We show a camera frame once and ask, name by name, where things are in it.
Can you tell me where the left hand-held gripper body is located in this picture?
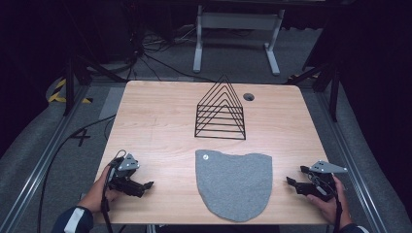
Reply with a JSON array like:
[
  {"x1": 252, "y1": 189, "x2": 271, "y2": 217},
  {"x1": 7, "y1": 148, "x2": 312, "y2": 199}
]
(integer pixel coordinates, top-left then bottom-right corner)
[{"x1": 108, "y1": 152, "x2": 146, "y2": 199}]

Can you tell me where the white metal desk frame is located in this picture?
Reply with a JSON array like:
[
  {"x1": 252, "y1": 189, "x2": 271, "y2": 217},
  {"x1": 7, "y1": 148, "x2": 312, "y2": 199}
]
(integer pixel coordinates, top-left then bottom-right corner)
[{"x1": 192, "y1": 4, "x2": 287, "y2": 77}]

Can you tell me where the person's left hand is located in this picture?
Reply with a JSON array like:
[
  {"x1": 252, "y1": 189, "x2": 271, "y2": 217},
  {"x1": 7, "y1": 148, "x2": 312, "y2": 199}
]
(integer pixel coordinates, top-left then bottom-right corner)
[{"x1": 79, "y1": 164, "x2": 122, "y2": 214}]

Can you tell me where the yellow black floor tape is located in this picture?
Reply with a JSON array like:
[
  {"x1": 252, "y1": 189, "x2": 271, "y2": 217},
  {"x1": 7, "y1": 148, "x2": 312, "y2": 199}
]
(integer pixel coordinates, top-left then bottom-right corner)
[{"x1": 48, "y1": 78, "x2": 94, "y2": 105}]

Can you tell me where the aluminium floor rail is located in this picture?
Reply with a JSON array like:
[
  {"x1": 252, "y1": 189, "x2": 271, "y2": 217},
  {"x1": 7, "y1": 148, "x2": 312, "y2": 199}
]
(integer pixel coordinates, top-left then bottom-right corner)
[
  {"x1": 0, "y1": 84, "x2": 91, "y2": 233},
  {"x1": 314, "y1": 90, "x2": 392, "y2": 233}
]

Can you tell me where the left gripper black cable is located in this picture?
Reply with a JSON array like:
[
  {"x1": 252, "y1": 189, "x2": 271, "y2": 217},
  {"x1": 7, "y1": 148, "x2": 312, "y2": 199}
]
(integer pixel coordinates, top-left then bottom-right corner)
[{"x1": 100, "y1": 149, "x2": 128, "y2": 233}]

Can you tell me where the long black floor cable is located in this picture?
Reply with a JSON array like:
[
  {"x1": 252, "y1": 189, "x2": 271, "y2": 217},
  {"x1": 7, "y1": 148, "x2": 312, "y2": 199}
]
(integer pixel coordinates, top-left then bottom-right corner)
[{"x1": 36, "y1": 114, "x2": 117, "y2": 233}]

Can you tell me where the black wire triangle rack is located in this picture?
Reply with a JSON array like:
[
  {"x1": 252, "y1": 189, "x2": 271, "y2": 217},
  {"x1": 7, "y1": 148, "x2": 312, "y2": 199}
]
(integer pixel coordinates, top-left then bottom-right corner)
[{"x1": 193, "y1": 74, "x2": 248, "y2": 142}]

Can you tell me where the bundle of black floor cables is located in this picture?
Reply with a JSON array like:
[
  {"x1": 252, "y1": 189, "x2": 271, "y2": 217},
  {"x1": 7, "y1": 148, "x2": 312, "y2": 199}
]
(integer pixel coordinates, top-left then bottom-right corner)
[{"x1": 127, "y1": 25, "x2": 217, "y2": 83}]

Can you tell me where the grey felt pad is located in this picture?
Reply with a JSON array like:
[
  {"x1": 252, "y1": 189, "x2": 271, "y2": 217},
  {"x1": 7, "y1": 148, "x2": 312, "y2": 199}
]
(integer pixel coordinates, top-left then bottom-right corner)
[{"x1": 194, "y1": 149, "x2": 274, "y2": 223}]

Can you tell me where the dark curtain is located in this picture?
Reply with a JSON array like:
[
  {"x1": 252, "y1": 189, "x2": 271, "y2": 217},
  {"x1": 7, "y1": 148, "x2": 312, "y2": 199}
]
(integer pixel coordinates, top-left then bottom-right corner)
[
  {"x1": 0, "y1": 0, "x2": 71, "y2": 158},
  {"x1": 302, "y1": 0, "x2": 412, "y2": 212}
]

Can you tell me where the black metal stand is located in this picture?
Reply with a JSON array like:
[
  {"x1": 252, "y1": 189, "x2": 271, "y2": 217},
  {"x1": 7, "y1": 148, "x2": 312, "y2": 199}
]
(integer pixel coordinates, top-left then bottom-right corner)
[
  {"x1": 284, "y1": 61, "x2": 342, "y2": 123},
  {"x1": 62, "y1": 52, "x2": 128, "y2": 117}
]

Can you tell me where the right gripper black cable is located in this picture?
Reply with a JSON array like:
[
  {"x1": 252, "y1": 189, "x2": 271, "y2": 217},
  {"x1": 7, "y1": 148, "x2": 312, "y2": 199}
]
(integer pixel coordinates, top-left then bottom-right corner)
[{"x1": 332, "y1": 189, "x2": 344, "y2": 233}]

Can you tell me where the person's right hand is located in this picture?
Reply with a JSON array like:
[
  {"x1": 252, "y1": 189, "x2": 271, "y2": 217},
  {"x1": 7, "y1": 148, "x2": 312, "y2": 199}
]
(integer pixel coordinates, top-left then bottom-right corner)
[{"x1": 306, "y1": 176, "x2": 353, "y2": 228}]

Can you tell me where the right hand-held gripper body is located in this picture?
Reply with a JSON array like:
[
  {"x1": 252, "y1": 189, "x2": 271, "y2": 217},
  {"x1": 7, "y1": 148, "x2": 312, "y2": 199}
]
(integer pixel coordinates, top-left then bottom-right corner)
[{"x1": 295, "y1": 159, "x2": 349, "y2": 203}]

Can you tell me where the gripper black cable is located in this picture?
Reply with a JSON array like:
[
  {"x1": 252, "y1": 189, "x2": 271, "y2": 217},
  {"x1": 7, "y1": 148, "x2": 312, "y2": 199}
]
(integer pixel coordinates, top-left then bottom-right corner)
[
  {"x1": 332, "y1": 189, "x2": 344, "y2": 233},
  {"x1": 100, "y1": 149, "x2": 128, "y2": 233}
]

